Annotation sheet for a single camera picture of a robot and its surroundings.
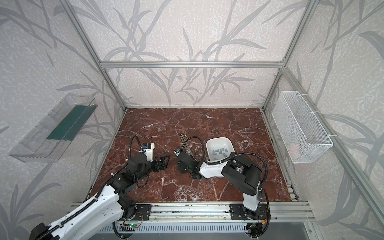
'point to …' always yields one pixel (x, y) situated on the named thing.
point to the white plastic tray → (217, 143)
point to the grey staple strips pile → (221, 150)
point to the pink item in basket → (294, 150)
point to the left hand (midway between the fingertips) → (166, 153)
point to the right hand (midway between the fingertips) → (181, 155)
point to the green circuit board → (133, 225)
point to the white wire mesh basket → (302, 137)
